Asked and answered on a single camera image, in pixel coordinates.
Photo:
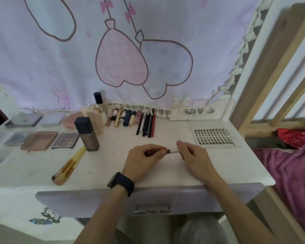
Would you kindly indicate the person's left hand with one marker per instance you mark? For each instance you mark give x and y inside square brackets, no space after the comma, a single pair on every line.
[139,160]

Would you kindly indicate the person's right hand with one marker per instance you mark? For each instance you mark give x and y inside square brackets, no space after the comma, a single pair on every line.
[198,162]

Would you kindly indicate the brown pencil white cap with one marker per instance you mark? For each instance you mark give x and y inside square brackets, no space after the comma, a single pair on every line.
[172,150]

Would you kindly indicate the false eyelash tray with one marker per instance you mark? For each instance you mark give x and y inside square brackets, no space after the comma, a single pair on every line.
[213,137]

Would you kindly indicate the long black makeup pencil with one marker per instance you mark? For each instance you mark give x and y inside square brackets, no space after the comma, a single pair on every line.
[145,127]

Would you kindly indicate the short black makeup pencil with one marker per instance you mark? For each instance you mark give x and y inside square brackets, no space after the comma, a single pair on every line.
[150,124]

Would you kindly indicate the beige tube black cap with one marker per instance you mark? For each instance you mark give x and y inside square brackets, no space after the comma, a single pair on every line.
[132,118]

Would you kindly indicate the navy cosmetic tube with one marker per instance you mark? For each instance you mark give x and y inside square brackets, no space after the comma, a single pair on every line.
[127,118]

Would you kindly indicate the small pale tube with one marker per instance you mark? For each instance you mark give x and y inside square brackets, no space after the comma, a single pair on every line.
[114,115]

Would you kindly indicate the pink concealer tube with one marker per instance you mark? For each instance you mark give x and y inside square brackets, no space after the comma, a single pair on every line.
[109,118]

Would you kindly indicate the dark square foundation bottle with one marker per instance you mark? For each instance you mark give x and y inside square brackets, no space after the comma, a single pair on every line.
[87,139]

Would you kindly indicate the purple drawer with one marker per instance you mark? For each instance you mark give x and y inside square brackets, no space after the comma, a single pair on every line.
[78,200]

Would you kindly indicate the pink rounded compact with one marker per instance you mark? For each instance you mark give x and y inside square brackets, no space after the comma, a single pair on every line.
[70,121]

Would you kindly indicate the small grey square palette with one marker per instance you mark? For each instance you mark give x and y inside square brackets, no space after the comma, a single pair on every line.
[52,119]

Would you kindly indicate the brown blush palette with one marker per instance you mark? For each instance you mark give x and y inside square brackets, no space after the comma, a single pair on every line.
[39,141]

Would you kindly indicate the silver square palette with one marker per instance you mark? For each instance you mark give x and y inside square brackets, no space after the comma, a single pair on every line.
[17,138]

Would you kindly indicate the person's left forearm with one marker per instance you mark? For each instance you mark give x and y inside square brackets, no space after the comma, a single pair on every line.
[101,221]

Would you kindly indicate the person's right forearm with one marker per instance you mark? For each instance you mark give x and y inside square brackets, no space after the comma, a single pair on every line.
[239,216]

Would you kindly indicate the white dressing table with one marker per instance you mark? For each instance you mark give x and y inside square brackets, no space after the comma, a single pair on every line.
[104,165]

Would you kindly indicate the black smartwatch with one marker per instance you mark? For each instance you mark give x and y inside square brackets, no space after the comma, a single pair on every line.
[123,184]

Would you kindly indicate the silver oval metal fitting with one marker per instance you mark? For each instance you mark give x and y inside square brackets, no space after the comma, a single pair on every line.
[190,111]
[210,110]

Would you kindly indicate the purple bed sheet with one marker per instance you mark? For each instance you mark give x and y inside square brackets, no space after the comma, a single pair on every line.
[294,180]

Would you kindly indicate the red floral pillow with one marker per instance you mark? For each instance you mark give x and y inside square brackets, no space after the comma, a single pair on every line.
[300,138]

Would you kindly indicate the pink cartoon cloth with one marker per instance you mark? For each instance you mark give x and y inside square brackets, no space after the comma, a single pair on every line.
[53,73]

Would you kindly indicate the wooden bed frame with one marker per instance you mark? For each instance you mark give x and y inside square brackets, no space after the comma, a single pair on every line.
[269,60]

